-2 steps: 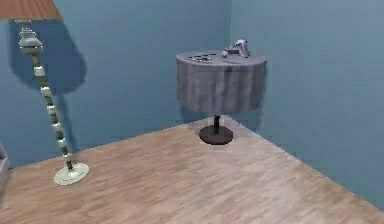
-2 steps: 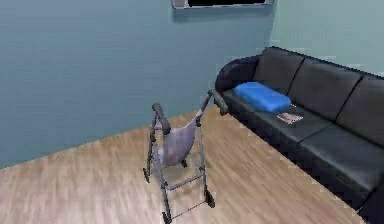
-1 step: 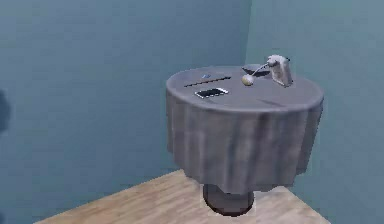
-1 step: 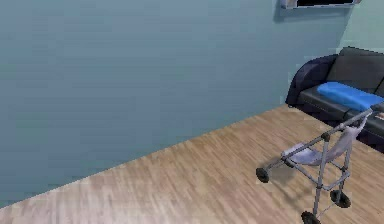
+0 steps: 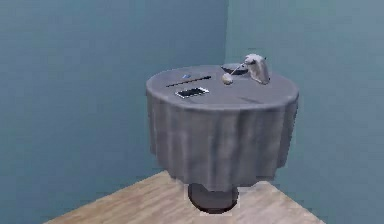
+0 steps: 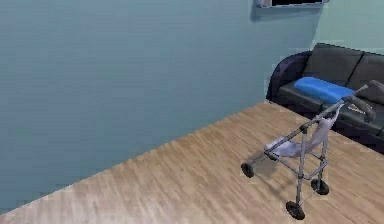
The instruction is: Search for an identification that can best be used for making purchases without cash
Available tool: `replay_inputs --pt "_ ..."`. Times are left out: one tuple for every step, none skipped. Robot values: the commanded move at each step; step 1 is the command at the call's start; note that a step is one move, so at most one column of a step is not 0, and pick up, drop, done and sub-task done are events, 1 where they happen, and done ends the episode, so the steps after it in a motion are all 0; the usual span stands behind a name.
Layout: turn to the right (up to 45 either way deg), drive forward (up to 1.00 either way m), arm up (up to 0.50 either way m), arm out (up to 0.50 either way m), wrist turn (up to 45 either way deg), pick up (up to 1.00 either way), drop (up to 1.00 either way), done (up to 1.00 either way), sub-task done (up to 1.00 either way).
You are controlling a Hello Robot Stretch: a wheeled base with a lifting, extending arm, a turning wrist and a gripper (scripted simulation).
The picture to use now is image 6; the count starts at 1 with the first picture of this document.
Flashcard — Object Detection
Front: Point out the black sofa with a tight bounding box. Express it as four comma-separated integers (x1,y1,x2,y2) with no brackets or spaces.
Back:
265,42,384,155

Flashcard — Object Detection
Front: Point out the blue cushion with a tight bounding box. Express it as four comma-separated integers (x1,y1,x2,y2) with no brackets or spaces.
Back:
294,76,356,105

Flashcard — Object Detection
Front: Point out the grey baby stroller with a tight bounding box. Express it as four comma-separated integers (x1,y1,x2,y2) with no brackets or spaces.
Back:
240,79,384,221

